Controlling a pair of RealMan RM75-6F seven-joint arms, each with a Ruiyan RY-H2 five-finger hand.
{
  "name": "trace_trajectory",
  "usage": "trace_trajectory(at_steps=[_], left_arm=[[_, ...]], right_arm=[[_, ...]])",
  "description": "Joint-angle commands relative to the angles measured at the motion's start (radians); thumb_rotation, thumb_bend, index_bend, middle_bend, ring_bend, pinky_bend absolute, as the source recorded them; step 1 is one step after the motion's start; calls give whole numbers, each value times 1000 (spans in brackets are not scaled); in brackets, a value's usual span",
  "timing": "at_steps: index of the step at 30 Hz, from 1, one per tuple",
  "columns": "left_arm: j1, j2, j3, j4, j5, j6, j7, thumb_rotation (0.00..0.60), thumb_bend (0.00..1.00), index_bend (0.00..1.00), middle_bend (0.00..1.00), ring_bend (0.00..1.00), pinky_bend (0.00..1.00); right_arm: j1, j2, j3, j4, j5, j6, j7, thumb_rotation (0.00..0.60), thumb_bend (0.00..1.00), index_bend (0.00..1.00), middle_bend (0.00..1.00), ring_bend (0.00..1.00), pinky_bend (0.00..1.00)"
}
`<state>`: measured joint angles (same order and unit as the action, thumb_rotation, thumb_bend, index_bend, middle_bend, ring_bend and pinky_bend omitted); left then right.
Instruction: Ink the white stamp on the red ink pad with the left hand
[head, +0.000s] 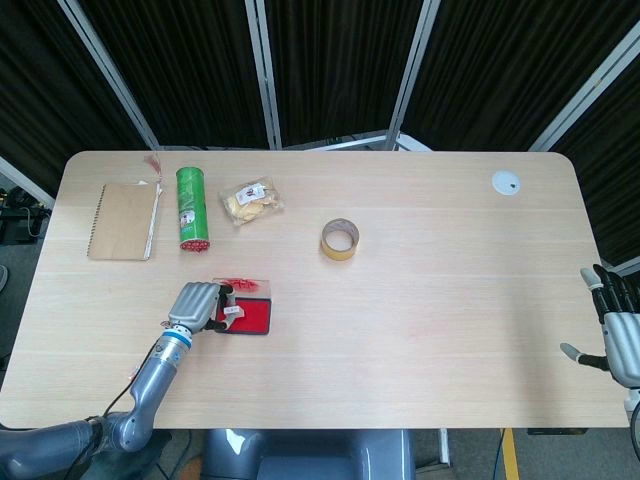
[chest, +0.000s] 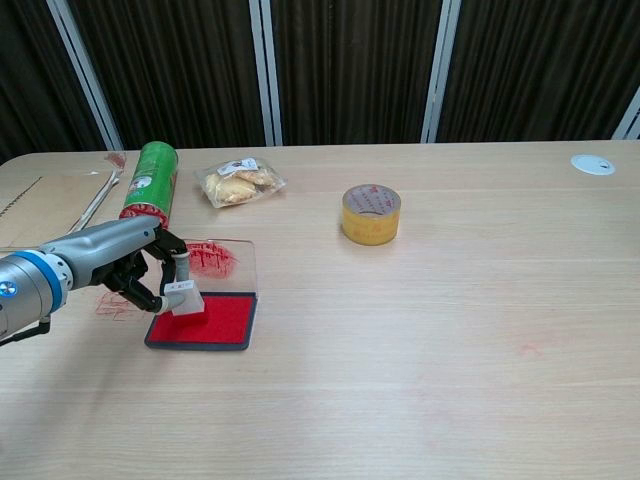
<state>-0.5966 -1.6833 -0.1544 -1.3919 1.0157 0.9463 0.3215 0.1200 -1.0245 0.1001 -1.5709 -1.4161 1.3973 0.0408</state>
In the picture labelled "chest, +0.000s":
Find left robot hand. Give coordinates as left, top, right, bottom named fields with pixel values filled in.
left=64, top=214, right=199, bottom=317

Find red ink pad clear lid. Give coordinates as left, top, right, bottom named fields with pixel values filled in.
left=143, top=239, right=260, bottom=353

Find brown spiral notebook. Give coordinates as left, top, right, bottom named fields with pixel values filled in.
left=0, top=166, right=122, bottom=250

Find green cylindrical can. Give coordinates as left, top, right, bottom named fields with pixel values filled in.
left=117, top=141, right=181, bottom=232

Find clear bag of cookies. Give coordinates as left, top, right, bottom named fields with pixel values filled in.
left=193, top=156, right=288, bottom=209

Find yellow tape roll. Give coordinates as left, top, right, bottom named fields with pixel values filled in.
left=341, top=183, right=403, bottom=248

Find grey partition frame post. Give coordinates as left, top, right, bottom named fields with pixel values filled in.
left=420, top=0, right=462, bottom=145
left=248, top=0, right=285, bottom=148
left=46, top=0, right=125, bottom=151
left=611, top=85, right=640, bottom=141

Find white round cable grommet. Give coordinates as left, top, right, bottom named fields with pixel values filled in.
left=570, top=153, right=617, bottom=177

